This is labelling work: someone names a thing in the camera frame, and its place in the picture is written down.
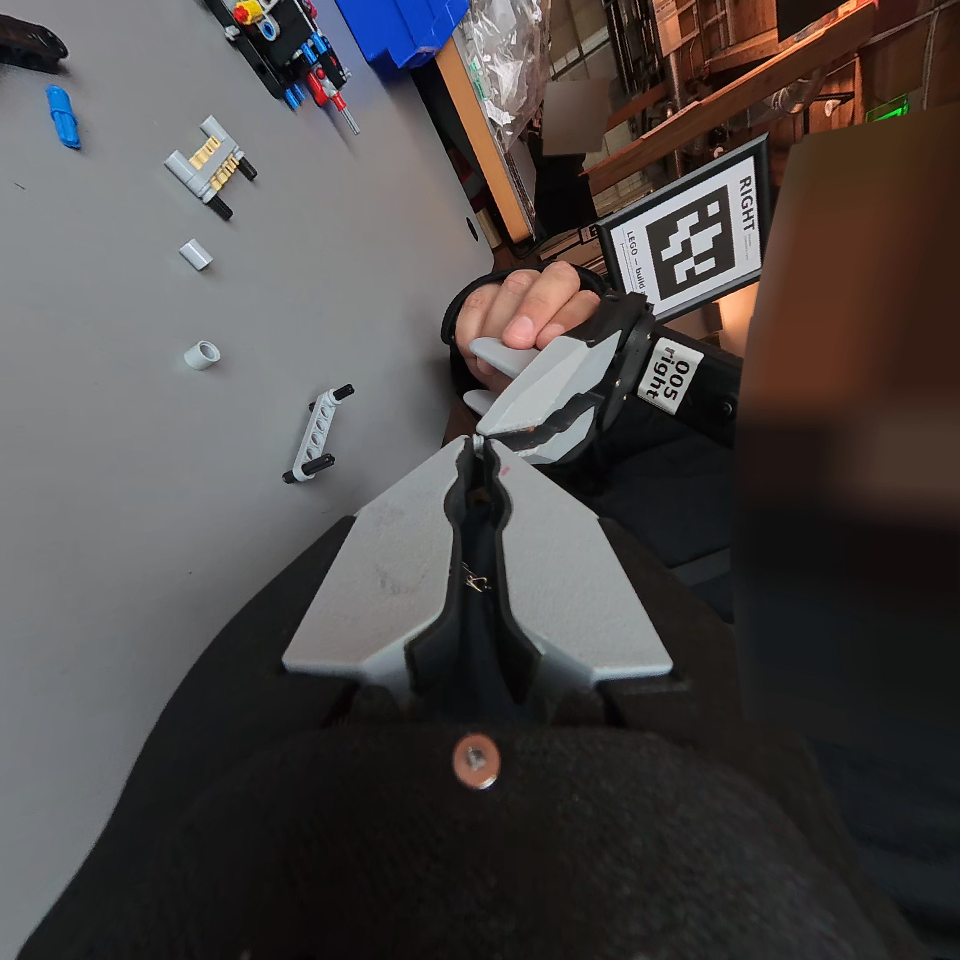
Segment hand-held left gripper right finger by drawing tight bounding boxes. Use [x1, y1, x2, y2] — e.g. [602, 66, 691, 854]
[483, 438, 676, 710]

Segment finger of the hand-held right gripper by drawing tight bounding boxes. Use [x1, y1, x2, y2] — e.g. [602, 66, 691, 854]
[516, 414, 600, 468]
[476, 336, 625, 438]

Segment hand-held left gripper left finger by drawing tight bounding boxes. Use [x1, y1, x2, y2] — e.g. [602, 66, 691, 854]
[281, 435, 485, 702]

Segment grey lego beam black pins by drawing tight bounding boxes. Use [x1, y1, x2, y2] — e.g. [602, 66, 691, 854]
[282, 384, 356, 486]

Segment multicoloured lego vehicle assembly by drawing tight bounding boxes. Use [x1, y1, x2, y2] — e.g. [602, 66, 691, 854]
[204, 0, 362, 137]

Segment blue lego pin connector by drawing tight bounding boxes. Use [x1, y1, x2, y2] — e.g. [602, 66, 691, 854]
[45, 84, 83, 150]

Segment black curved lego piece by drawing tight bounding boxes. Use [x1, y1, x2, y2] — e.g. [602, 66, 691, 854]
[0, 16, 70, 73]

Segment person's right hand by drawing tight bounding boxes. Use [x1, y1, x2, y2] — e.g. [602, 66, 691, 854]
[456, 261, 601, 393]

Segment black framed marker sign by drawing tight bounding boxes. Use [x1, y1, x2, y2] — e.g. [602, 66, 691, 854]
[596, 133, 774, 325]

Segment table with wooden edge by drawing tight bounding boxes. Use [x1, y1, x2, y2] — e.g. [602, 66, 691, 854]
[416, 37, 543, 246]

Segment crumpled clear plastic bag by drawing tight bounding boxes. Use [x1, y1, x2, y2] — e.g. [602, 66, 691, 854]
[459, 0, 558, 153]

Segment blue plastic bin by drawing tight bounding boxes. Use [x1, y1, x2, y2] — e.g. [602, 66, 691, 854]
[333, 0, 472, 78]

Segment grey lego frame tan pins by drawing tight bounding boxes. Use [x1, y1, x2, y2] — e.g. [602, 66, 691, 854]
[163, 114, 259, 222]

